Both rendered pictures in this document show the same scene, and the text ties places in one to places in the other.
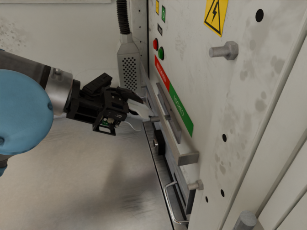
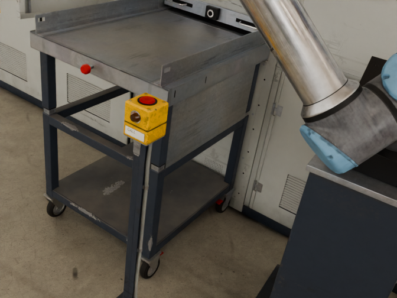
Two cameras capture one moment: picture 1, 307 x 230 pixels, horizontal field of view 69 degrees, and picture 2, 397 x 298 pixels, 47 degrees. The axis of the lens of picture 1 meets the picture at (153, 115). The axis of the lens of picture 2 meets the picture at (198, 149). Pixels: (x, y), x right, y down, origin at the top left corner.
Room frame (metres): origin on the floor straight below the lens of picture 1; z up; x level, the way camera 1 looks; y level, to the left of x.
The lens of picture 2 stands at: (-0.91, 1.42, 1.40)
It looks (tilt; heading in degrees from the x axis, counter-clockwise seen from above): 31 degrees down; 313
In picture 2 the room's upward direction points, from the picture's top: 9 degrees clockwise
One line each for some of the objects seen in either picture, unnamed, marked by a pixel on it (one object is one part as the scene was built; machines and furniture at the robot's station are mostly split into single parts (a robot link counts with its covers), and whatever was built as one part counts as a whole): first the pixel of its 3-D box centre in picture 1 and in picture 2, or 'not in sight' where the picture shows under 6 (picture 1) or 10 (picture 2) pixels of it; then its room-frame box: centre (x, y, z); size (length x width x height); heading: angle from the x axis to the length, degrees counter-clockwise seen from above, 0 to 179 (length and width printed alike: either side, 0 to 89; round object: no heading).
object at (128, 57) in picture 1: (129, 67); not in sight; (0.65, 0.08, 1.04); 0.08 x 0.05 x 0.17; 103
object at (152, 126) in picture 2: not in sight; (145, 118); (-0.11, 0.77, 0.85); 0.08 x 0.08 x 0.10; 13
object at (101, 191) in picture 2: not in sight; (150, 128); (0.38, 0.34, 0.46); 0.64 x 0.58 x 0.66; 103
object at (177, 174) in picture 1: (171, 140); (216, 12); (0.47, -0.05, 0.89); 0.54 x 0.05 x 0.06; 13
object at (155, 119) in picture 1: (162, 115); not in sight; (0.43, -0.02, 1.02); 0.06 x 0.02 x 0.04; 103
